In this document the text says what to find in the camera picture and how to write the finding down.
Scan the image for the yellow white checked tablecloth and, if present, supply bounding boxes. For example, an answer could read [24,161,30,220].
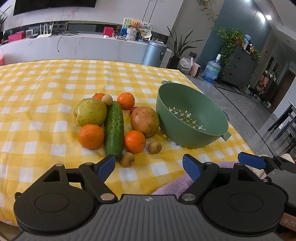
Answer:
[0,59,255,226]

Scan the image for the black television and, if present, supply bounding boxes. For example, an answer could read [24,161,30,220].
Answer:
[13,0,97,16]

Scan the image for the cluttered dark shelf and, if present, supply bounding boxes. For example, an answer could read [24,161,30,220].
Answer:
[253,67,281,107]

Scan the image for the bottles on cabinet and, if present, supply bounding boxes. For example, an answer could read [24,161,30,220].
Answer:
[243,34,255,52]

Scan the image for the green cucumber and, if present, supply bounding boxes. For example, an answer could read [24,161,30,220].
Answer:
[104,101,124,161]

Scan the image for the white marble counter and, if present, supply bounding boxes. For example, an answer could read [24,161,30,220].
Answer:
[0,32,173,67]

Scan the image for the small brown kiwi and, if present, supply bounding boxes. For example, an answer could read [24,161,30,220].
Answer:
[148,141,162,154]

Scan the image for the blue water jug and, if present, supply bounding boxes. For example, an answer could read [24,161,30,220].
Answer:
[202,54,222,84]

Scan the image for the white router with antennas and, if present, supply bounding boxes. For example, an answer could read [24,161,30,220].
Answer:
[36,23,55,39]

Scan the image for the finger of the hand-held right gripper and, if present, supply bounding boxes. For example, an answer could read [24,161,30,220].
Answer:
[238,152,296,173]

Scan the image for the grey drawer cabinet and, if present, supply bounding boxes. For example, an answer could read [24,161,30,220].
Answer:
[220,45,258,92]

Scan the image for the printed picture board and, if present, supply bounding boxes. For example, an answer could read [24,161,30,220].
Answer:
[121,18,152,35]

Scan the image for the hanging vine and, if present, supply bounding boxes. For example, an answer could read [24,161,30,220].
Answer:
[196,0,219,29]

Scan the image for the white wrapped bouquet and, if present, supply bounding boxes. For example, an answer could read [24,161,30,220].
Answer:
[127,28,138,41]

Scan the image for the pink box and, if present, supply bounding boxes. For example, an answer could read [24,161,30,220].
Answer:
[8,32,25,42]

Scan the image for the reddish brown pomegranate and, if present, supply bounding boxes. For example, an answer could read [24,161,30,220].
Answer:
[130,106,160,139]

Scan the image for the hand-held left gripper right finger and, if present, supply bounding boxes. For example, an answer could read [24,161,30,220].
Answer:
[180,153,264,205]

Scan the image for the grey round trash can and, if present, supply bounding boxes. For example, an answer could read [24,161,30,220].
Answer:
[142,40,168,67]

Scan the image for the black dining chair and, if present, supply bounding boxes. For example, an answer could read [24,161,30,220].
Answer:
[267,100,296,151]

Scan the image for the small pink appliance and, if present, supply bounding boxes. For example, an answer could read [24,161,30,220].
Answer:
[188,62,203,77]

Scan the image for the potted long-leaf plant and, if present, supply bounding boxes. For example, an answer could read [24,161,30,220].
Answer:
[166,27,204,70]

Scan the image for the leafy green trailing plant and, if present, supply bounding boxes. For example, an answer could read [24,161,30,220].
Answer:
[217,28,245,67]

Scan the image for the purple fluffy cloth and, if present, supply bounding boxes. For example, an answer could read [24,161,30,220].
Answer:
[151,161,238,195]

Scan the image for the green colander bowl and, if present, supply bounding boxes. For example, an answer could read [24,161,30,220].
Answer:
[156,80,232,149]

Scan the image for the white plastic bag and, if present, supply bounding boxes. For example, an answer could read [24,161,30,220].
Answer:
[178,57,194,74]

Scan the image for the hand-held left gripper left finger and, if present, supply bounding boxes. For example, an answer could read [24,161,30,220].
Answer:
[37,155,118,202]

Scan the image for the black cable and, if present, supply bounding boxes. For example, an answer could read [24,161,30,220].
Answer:
[57,32,79,52]

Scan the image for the thin-leaf plant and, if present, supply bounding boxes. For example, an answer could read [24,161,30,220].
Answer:
[0,6,12,33]

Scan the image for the yellow green pear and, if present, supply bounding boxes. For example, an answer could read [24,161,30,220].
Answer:
[73,98,107,127]

